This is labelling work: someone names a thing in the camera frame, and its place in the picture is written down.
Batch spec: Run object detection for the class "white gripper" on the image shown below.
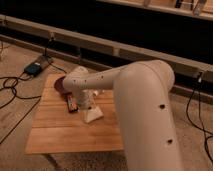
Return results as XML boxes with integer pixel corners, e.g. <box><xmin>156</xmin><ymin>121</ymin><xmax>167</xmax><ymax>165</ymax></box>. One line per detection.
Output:
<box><xmin>77</xmin><ymin>90</ymin><xmax>93</xmax><ymax>109</ymax></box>

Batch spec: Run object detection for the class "white sponge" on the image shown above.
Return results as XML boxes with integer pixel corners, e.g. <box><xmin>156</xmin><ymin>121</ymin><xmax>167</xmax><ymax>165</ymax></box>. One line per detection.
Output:
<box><xmin>84</xmin><ymin>107</ymin><xmax>103</xmax><ymax>123</ymax></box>

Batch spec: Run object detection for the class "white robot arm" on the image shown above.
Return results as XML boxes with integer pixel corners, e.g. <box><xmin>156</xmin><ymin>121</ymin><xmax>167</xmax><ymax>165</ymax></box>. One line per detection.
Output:
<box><xmin>63</xmin><ymin>60</ymin><xmax>184</xmax><ymax>171</ymax></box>

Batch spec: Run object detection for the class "white plastic bottle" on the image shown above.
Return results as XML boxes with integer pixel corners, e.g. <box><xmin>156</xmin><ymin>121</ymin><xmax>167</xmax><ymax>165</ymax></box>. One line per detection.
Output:
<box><xmin>93</xmin><ymin>90</ymin><xmax>104</xmax><ymax>97</ymax></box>

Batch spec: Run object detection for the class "dark red bowl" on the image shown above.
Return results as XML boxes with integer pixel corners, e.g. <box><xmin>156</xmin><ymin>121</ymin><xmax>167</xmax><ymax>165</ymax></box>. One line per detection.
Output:
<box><xmin>54</xmin><ymin>77</ymin><xmax>68</xmax><ymax>95</ymax></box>

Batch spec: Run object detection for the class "wooden slat table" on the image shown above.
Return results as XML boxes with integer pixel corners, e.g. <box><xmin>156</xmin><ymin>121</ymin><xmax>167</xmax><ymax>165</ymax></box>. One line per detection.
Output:
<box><xmin>25</xmin><ymin>74</ymin><xmax>123</xmax><ymax>154</ymax></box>

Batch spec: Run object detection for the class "black power adapter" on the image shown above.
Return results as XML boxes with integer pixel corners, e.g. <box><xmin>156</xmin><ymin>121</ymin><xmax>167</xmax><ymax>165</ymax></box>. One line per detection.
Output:
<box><xmin>24</xmin><ymin>63</ymin><xmax>42</xmax><ymax>76</ymax></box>

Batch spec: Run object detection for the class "black floor cable left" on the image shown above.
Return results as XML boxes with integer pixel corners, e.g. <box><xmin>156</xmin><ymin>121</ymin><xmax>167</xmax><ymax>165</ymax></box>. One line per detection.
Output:
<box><xmin>0</xmin><ymin>71</ymin><xmax>42</xmax><ymax>145</ymax></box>

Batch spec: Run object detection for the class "wooden shelf rail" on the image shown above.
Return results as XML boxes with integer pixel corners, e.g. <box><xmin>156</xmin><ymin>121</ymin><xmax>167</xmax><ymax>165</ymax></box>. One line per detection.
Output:
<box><xmin>0</xmin><ymin>14</ymin><xmax>213</xmax><ymax>82</ymax></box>

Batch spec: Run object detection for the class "black cable right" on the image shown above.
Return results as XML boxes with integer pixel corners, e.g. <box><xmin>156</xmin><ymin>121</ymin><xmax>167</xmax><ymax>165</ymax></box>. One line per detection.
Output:
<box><xmin>185</xmin><ymin>75</ymin><xmax>213</xmax><ymax>164</ymax></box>

